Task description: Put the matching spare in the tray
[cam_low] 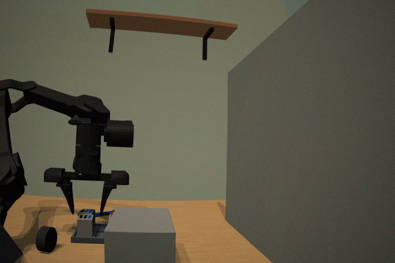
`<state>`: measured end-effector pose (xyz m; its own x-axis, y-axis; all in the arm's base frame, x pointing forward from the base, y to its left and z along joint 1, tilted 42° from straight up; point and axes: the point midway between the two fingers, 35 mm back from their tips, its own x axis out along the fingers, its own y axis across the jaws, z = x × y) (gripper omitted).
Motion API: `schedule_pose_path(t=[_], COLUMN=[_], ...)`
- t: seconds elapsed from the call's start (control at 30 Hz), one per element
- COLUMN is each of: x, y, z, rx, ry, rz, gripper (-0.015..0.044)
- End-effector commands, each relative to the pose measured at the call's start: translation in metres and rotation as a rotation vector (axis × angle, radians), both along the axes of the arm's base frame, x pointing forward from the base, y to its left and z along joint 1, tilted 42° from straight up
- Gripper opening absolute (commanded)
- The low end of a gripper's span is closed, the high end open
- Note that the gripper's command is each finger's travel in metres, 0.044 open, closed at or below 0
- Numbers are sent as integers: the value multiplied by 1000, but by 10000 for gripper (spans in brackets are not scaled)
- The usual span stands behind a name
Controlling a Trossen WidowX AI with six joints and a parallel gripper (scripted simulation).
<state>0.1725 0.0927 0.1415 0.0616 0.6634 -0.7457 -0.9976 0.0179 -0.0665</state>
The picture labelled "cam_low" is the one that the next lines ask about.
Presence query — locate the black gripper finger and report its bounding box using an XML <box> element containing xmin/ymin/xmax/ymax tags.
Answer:
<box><xmin>56</xmin><ymin>182</ymin><xmax>74</xmax><ymax>214</ymax></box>
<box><xmin>100</xmin><ymin>183</ymin><xmax>117</xmax><ymax>215</ymax></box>

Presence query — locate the black short cylinder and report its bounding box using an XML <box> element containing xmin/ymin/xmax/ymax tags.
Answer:
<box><xmin>36</xmin><ymin>226</ymin><xmax>57</xmax><ymax>253</ymax></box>

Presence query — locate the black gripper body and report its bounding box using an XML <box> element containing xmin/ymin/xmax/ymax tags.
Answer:
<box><xmin>44</xmin><ymin>145</ymin><xmax>129</xmax><ymax>186</ymax></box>

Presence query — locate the grey flat panel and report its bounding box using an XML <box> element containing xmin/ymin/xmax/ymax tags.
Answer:
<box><xmin>225</xmin><ymin>0</ymin><xmax>395</xmax><ymax>263</ymax></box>

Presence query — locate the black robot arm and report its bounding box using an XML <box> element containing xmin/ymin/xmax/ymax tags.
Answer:
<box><xmin>0</xmin><ymin>79</ymin><xmax>134</xmax><ymax>226</ymax></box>

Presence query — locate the blue cylindrical rod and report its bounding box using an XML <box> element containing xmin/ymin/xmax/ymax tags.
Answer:
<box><xmin>95</xmin><ymin>211</ymin><xmax>112</xmax><ymax>217</ymax></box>

